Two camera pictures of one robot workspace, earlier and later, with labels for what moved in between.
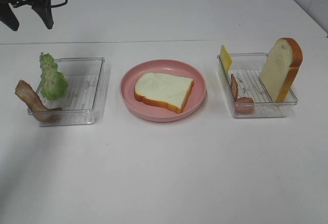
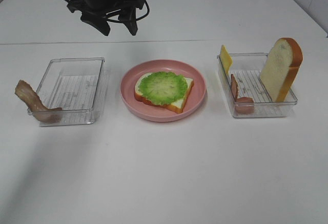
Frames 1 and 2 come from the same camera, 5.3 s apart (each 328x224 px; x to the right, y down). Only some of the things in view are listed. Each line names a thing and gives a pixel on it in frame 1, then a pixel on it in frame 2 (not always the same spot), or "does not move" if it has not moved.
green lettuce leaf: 54,83 to 163,87
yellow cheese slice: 226,60 does not move
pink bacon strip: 243,105 does not move
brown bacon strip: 35,104 does not move
